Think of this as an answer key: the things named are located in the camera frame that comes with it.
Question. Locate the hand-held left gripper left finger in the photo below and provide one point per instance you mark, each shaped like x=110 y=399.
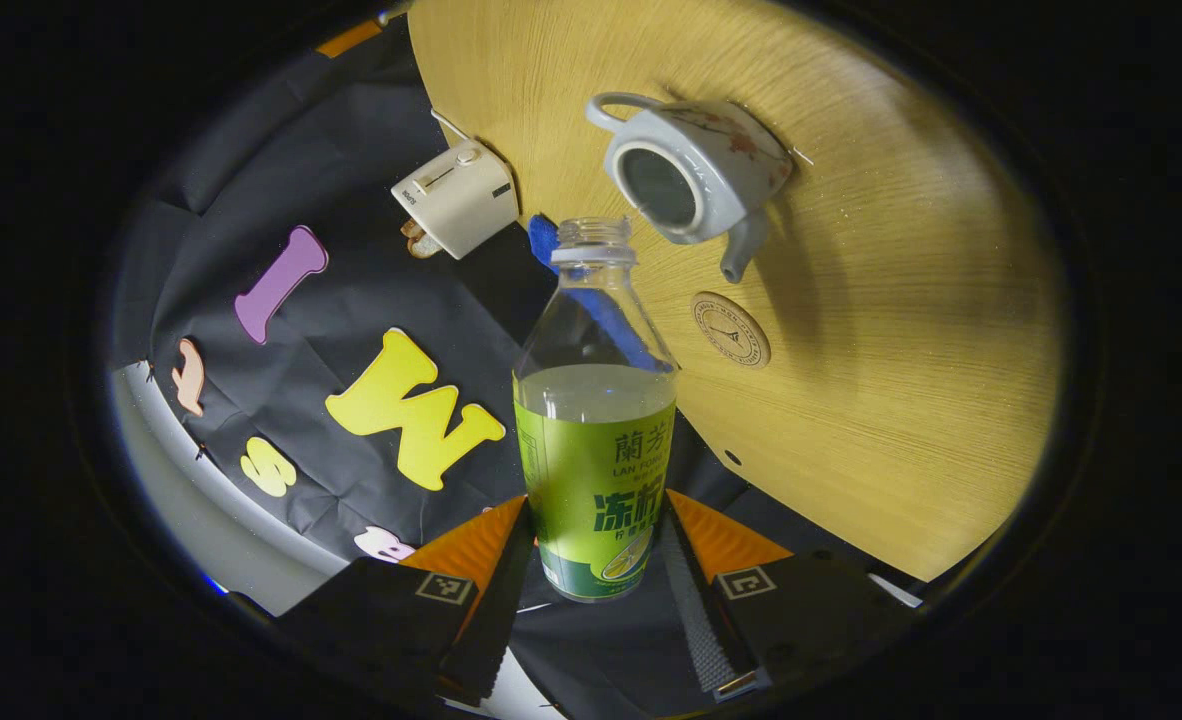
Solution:
x=496 y=620

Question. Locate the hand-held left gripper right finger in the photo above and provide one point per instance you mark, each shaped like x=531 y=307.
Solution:
x=696 y=610

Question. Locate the green label water bottle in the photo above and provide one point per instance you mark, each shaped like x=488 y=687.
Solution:
x=591 y=470

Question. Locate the round wooden coaster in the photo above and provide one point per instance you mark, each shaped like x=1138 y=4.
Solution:
x=731 y=330

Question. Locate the blue cloth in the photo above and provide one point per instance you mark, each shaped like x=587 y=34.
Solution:
x=543 y=240

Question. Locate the bread slice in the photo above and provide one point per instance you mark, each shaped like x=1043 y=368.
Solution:
x=419 y=240

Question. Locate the white toaster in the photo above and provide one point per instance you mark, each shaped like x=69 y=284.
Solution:
x=461 y=200

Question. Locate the black backdrop cloth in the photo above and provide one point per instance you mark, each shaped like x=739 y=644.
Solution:
x=351 y=150

